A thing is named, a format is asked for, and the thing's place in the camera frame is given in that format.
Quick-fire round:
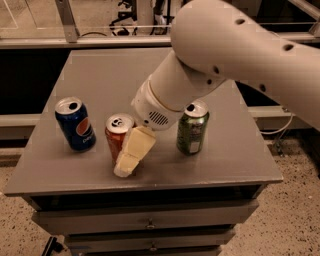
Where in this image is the horizontal metal rail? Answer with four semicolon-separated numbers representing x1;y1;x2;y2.
0;35;171;50

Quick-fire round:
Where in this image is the black office chair base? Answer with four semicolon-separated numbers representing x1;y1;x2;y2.
109;0;137;36

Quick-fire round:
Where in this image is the top grey drawer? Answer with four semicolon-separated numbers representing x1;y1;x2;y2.
32;199;258;235

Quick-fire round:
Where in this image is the drawer knob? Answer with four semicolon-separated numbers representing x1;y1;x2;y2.
145;218;156;230
149;243;158;252

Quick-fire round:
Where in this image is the left metal rail bracket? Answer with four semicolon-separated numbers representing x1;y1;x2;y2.
55;0;80;43

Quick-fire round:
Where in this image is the green soda can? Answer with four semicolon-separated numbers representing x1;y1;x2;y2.
176;100;209;155

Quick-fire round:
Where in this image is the blue pepsi can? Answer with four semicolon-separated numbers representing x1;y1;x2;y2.
55;97;96;152

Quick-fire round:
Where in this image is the grey drawer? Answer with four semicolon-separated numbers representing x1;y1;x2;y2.
32;199;258;235
65;229;234;253

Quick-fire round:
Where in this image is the red coke can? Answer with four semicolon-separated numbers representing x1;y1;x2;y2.
105;113;135;163

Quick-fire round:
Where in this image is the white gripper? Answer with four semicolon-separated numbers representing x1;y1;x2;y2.
114;75;185;178

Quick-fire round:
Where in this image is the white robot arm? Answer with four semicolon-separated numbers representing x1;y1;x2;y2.
114;0;320;177

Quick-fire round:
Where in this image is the top drawer knob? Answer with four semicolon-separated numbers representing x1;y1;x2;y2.
145;218;156;230

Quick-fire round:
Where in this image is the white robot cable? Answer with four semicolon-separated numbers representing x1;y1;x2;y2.
259;113;295;136

